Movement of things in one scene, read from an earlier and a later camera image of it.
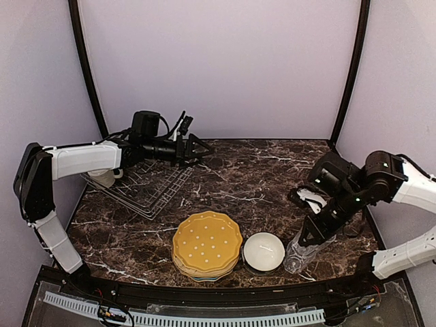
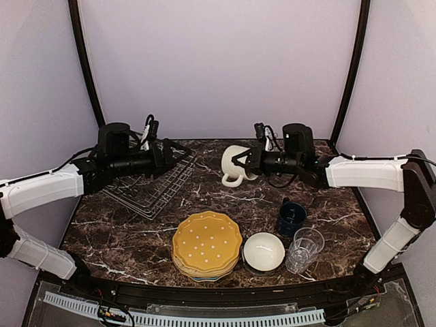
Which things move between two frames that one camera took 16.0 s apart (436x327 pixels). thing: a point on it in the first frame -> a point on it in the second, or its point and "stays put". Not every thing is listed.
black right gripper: x=321 y=232 -> x=256 y=164
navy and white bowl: x=263 y=253 stays put
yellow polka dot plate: x=207 y=241 stays put
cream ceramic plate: x=201 y=273 stays put
